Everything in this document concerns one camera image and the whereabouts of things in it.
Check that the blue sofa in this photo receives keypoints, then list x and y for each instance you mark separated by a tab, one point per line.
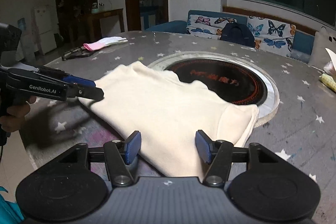
303	37

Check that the person left hand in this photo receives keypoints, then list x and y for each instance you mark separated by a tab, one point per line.
15	116

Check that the cream white sweater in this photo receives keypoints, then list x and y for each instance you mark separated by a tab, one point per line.
168	113

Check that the butterfly pattern sofa cushion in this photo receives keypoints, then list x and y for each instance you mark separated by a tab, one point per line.
207	27

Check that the round induction cooktop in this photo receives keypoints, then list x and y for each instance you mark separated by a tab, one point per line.
235	80

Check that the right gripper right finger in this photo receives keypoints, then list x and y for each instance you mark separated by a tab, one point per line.
258	185

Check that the black glasses on table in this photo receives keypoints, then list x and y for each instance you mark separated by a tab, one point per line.
76	53

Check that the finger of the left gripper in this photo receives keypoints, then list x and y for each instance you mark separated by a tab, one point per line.
87	92
78	80

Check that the white refrigerator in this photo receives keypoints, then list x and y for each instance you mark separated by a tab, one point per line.
42	30

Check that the grey star tablecloth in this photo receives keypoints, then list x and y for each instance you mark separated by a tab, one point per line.
303	129

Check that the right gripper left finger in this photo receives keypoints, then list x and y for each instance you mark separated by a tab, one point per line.
65	189

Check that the white pink glove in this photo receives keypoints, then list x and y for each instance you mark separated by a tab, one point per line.
104	42

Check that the green patterned cloth pad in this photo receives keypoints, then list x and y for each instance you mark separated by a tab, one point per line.
328	81

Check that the teal sleeve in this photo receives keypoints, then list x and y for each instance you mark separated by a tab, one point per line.
10	212

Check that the dark wooden side table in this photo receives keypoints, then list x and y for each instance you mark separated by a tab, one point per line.
100	22

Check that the grey pillow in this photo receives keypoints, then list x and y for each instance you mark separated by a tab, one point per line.
323	39

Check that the black backpack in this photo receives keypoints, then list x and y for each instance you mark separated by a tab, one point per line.
238	33

